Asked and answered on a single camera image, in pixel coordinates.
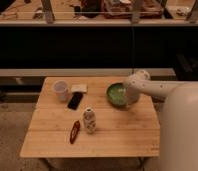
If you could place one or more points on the small white bottle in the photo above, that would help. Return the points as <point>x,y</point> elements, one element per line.
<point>89,120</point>

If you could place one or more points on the white translucent plastic cup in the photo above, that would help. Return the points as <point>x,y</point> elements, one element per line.
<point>60,88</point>

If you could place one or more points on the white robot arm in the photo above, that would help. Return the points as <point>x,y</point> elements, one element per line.
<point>178,149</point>

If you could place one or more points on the wooden folding table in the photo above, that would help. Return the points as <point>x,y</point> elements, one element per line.
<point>132,132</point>

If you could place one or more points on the green ceramic bowl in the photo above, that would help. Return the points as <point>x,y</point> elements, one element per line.
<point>116,94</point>

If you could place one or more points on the red chili pepper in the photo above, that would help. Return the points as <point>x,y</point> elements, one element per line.
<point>74,132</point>

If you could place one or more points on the white sponge block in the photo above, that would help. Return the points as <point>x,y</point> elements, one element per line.
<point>79,88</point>

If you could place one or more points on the long wooden shelf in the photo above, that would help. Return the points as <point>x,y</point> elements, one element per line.
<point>90,13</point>

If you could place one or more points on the black smartphone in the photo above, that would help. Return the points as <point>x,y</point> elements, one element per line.
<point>75,100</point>

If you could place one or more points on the red tray on shelf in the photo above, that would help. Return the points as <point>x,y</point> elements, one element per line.
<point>125,8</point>

